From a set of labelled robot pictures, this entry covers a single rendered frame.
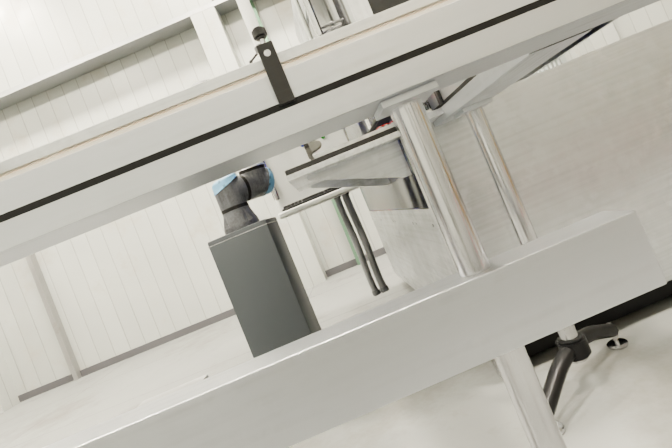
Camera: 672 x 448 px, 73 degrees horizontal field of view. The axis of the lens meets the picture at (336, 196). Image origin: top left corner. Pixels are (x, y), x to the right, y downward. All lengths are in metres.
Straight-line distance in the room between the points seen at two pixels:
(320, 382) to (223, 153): 0.36
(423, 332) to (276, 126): 0.37
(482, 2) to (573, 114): 1.01
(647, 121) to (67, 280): 6.07
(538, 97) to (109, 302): 5.56
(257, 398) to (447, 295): 0.31
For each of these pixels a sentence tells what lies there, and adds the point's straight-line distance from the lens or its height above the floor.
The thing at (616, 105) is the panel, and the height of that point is 0.68.
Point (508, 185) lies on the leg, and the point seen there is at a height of 0.60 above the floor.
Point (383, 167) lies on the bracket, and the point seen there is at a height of 0.79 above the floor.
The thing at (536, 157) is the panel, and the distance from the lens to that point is 1.64.
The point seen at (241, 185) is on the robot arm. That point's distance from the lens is 1.94.
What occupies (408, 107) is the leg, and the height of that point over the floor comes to 0.82.
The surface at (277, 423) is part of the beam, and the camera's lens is 0.74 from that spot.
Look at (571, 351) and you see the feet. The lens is 1.45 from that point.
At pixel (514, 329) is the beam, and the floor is 0.46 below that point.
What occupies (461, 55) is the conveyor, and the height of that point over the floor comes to 0.86.
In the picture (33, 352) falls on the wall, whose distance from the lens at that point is 6.98.
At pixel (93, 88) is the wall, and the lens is 6.48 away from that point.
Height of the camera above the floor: 0.72
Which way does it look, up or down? 1 degrees up
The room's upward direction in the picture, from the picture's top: 22 degrees counter-clockwise
